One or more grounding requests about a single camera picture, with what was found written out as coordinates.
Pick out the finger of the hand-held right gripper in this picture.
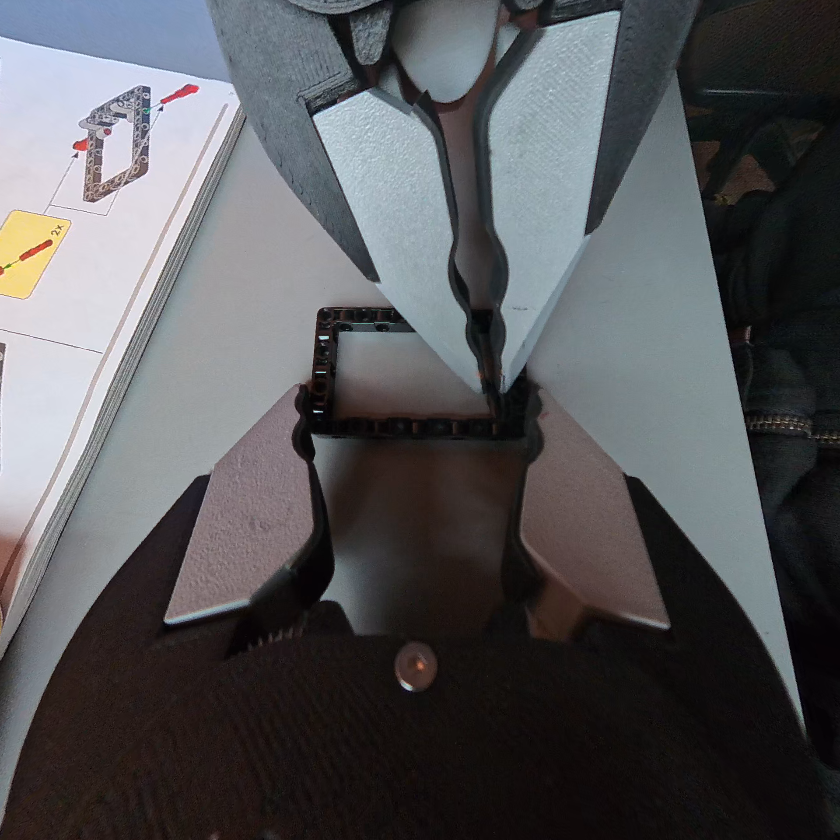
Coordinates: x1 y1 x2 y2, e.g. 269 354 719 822
474 10 623 396
311 62 492 396

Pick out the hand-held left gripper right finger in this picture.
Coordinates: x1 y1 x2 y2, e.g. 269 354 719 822
500 384 672 641

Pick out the lego instruction booklet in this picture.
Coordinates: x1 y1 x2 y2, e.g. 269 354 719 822
0 36 247 657

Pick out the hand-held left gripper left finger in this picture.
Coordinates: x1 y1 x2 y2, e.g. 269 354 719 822
163 384 337 627

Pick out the black rectangular lego frame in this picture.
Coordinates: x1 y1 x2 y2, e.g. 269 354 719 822
308 306 536 441

